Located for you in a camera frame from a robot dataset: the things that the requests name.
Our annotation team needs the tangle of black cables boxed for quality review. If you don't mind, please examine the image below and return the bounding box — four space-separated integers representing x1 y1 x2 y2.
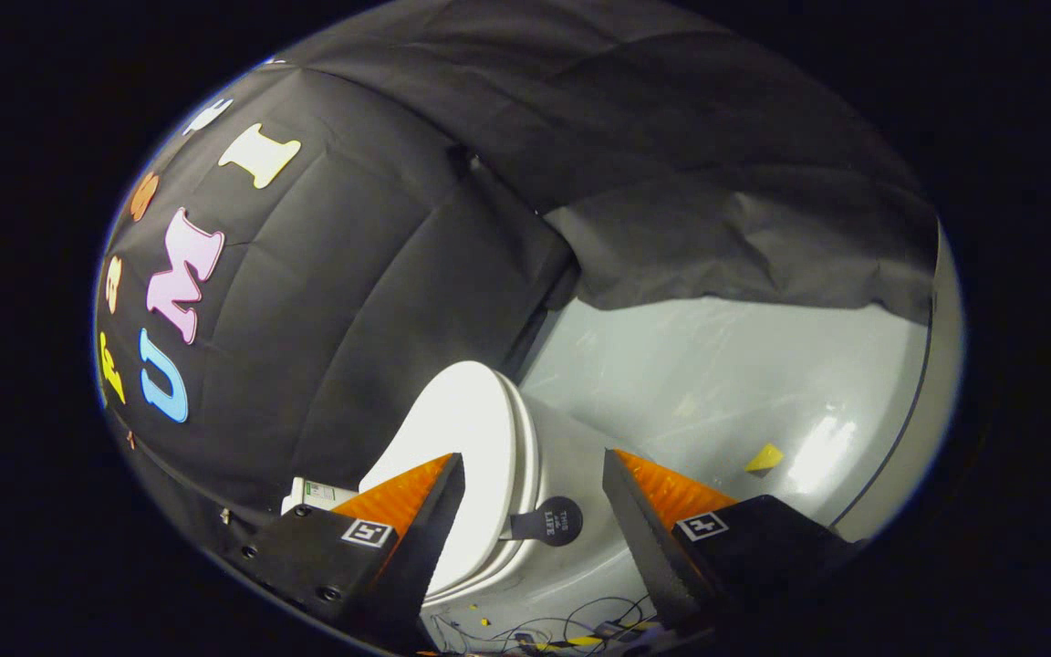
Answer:
434 596 672 654

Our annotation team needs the black lid lifter handle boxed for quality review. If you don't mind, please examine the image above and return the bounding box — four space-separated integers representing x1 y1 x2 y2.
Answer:
509 495 584 548

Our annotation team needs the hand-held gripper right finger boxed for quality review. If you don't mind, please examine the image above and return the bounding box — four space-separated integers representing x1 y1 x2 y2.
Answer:
602 449 864 640

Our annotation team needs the white box with green label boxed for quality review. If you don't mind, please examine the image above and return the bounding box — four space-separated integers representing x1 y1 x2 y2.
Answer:
282 476 364 515

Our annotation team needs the black backdrop cloth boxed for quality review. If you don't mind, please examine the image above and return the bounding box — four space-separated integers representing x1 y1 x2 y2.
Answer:
97 0 939 541

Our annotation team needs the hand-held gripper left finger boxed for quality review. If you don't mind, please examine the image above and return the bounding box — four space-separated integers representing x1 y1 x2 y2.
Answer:
220 453 467 651

